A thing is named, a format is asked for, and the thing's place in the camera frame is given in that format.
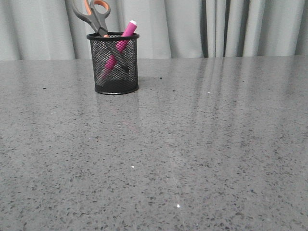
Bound pink marker pen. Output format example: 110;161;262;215
100;20;137;80

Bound black mesh pen holder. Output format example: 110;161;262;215
87;32;140;95

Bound grey curtain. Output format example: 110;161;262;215
0;0;308;61

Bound grey orange scissors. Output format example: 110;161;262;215
71;0;130;73

